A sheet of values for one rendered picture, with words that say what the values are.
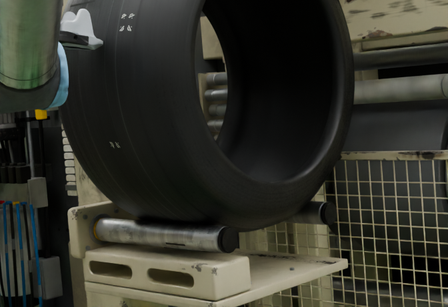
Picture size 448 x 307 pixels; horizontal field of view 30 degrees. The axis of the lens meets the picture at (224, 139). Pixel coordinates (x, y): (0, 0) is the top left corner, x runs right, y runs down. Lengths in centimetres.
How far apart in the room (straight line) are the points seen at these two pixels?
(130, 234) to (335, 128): 44
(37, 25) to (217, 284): 61
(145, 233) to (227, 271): 20
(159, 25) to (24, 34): 40
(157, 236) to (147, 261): 5
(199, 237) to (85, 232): 29
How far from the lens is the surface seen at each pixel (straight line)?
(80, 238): 163
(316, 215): 160
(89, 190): 176
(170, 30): 131
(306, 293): 215
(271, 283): 150
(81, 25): 133
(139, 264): 151
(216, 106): 203
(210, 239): 140
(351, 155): 179
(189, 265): 142
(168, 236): 148
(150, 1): 133
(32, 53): 100
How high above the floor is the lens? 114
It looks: 3 degrees down
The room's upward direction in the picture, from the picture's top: 5 degrees counter-clockwise
